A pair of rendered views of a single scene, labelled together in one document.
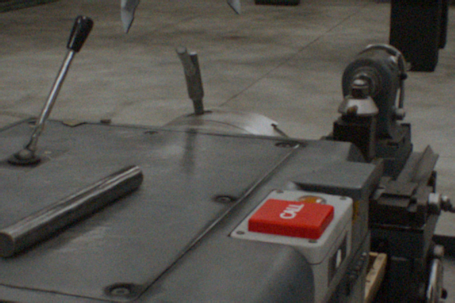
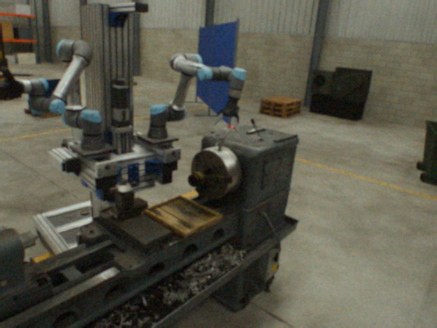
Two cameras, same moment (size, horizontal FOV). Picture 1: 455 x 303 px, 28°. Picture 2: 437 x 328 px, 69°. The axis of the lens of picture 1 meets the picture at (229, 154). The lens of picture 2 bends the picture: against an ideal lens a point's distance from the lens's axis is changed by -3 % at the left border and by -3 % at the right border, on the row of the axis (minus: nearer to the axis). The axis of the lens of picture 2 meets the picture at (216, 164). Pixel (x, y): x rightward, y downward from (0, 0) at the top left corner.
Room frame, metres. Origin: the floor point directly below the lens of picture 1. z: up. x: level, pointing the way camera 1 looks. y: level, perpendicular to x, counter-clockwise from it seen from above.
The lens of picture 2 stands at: (2.98, 0.69, 1.83)
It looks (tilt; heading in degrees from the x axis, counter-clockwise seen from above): 20 degrees down; 201
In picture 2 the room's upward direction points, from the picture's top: 4 degrees clockwise
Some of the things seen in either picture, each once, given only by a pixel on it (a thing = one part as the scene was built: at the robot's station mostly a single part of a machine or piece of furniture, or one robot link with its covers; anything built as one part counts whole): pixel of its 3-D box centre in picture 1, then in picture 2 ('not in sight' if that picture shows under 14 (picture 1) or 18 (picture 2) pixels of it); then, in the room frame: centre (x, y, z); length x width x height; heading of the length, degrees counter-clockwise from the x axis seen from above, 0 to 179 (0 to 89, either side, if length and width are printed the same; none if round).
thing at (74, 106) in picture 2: not in sight; (73, 85); (1.42, -0.88, 1.54); 0.15 x 0.12 x 0.55; 87
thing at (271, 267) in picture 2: not in sight; (270, 254); (0.93, 0.39, 0.41); 0.34 x 0.17 x 0.82; 161
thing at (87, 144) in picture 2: not in sight; (92, 139); (1.43, -0.75, 1.21); 0.15 x 0.15 x 0.10
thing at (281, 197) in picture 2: not in sight; (240, 237); (0.84, 0.13, 0.43); 0.60 x 0.48 x 0.86; 161
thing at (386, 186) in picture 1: (323, 191); (131, 224); (1.79, -0.19, 0.95); 0.43 x 0.17 x 0.05; 71
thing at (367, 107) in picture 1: (357, 105); (123, 186); (1.77, -0.25, 1.13); 0.08 x 0.08 x 0.03
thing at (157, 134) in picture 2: not in sight; (158, 130); (0.98, -0.54, 1.21); 0.15 x 0.15 x 0.10
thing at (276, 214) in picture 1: (292, 222); not in sight; (0.73, -0.05, 1.26); 0.06 x 0.06 x 0.02; 71
